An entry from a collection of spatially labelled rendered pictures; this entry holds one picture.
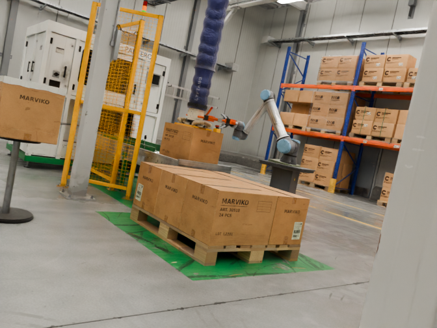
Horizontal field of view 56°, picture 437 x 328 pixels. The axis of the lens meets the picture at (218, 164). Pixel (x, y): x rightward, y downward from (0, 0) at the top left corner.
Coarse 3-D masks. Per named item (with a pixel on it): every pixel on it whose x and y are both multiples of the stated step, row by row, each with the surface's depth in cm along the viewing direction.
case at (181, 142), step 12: (168, 132) 458; (180, 132) 440; (192, 132) 422; (204, 132) 429; (216, 132) 438; (168, 144) 455; (180, 144) 437; (192, 144) 423; (204, 144) 432; (216, 144) 441; (168, 156) 452; (180, 156) 434; (192, 156) 425; (204, 156) 435; (216, 156) 444
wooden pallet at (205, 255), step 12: (132, 216) 374; (144, 216) 370; (156, 228) 352; (168, 228) 325; (168, 240) 323; (192, 240) 298; (192, 252) 305; (204, 252) 286; (216, 252) 289; (228, 252) 330; (240, 252) 320; (252, 252) 312; (276, 252) 354; (288, 252) 343; (204, 264) 284
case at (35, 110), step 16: (0, 80) 274; (16, 80) 269; (0, 96) 268; (16, 96) 271; (32, 96) 277; (48, 96) 283; (64, 96) 289; (0, 112) 267; (16, 112) 273; (32, 112) 278; (48, 112) 285; (0, 128) 268; (16, 128) 274; (32, 128) 280; (48, 128) 287
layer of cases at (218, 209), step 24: (144, 168) 367; (168, 168) 362; (192, 168) 411; (144, 192) 362; (168, 192) 331; (192, 192) 305; (216, 192) 284; (240, 192) 294; (264, 192) 324; (288, 192) 362; (168, 216) 327; (192, 216) 302; (216, 216) 284; (240, 216) 298; (264, 216) 313; (288, 216) 330; (216, 240) 287; (240, 240) 302; (264, 240) 318; (288, 240) 335
